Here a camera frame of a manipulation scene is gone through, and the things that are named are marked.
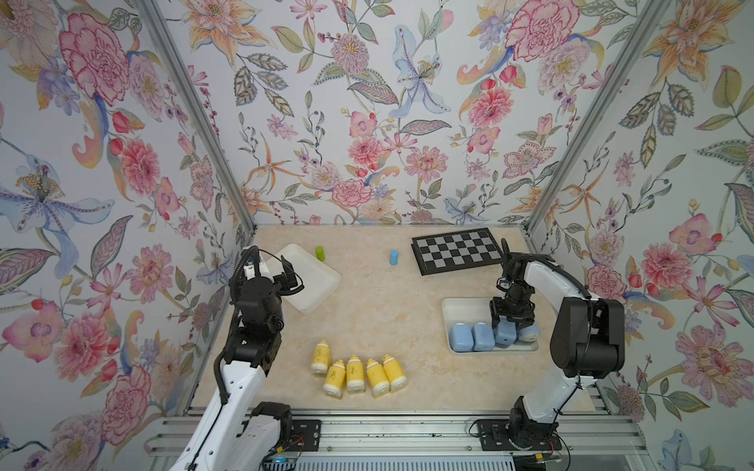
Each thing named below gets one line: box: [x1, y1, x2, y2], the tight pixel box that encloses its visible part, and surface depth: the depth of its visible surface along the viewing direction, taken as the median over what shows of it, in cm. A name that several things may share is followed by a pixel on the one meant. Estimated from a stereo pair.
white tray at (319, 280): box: [267, 243, 342, 315], surface depth 109 cm
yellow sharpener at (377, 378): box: [366, 358, 391, 397], surface depth 78 cm
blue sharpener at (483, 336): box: [471, 321, 496, 352], surface depth 86 cm
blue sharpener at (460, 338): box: [449, 321, 475, 353], surface depth 87 cm
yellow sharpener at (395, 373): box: [382, 354, 408, 391], surface depth 79 cm
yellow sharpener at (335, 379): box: [322, 359, 347, 398], surface depth 78 cm
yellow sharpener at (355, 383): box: [346, 354, 366, 394], surface depth 78 cm
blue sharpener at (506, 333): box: [494, 315, 518, 348], surface depth 86 cm
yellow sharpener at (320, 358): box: [310, 339, 331, 374], surface depth 81 cm
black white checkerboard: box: [410, 227, 502, 276], surface depth 112 cm
